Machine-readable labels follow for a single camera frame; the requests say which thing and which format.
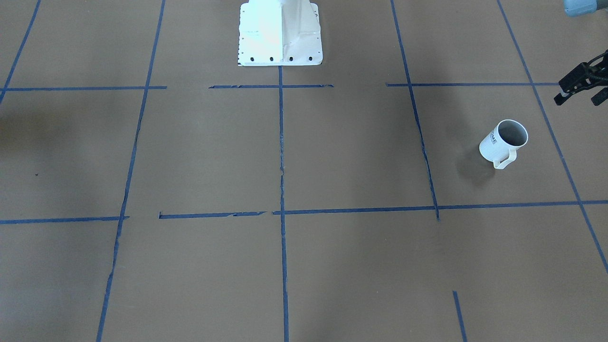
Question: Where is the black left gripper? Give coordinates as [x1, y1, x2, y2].
[553, 51, 608, 106]

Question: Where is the white ribbed HOME mug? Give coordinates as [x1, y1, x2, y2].
[478, 119, 529, 170]

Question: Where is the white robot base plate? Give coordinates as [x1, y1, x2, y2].
[237, 0, 323, 67]

